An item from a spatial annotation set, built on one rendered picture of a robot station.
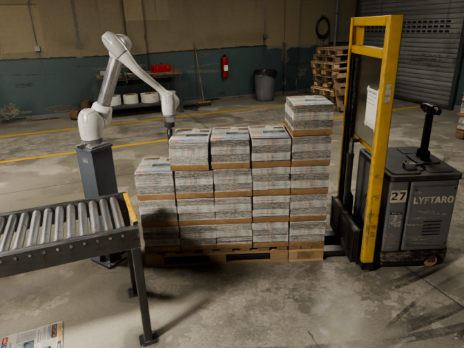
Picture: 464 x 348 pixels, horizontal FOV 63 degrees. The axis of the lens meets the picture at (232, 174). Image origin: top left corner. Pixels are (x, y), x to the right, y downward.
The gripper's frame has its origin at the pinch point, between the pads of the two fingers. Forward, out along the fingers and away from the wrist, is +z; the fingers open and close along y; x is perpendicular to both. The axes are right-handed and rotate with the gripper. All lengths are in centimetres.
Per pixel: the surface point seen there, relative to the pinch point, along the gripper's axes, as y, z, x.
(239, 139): -18, -13, -52
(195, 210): -19, 45, -20
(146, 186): -18.4, 24.4, 16.9
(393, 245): -34, 66, -171
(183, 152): -18.8, -2.0, -11.7
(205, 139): -16.7, -11.4, -27.6
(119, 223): -90, 17, 18
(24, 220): -82, 20, 75
